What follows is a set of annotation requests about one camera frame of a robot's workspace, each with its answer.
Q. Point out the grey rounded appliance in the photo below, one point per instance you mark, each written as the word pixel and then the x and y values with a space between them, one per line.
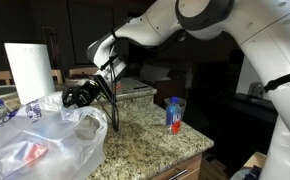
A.
pixel 255 90

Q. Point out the orange marker pen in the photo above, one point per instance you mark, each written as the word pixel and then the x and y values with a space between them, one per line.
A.
pixel 118 86

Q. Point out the wooden base cabinet drawer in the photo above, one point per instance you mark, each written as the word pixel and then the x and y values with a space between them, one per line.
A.
pixel 188 166

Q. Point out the white cushion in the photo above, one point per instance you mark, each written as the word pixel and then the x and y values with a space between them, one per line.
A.
pixel 153 72

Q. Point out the dark side table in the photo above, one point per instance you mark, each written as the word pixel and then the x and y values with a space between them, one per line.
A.
pixel 248 113

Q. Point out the clear plastic bag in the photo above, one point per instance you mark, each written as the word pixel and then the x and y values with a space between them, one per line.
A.
pixel 51 143

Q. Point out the reddish standing frame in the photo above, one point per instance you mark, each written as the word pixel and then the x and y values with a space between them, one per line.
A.
pixel 51 46

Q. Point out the white bowl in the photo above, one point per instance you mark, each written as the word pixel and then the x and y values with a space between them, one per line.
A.
pixel 75 81

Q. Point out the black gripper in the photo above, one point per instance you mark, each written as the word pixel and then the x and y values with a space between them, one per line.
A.
pixel 86 93

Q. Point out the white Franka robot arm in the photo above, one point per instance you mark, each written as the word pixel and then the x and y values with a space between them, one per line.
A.
pixel 218 20

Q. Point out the white paper towel roll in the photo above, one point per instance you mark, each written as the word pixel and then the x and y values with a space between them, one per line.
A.
pixel 30 73

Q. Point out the flat black remote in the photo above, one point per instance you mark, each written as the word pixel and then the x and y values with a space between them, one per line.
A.
pixel 141 87

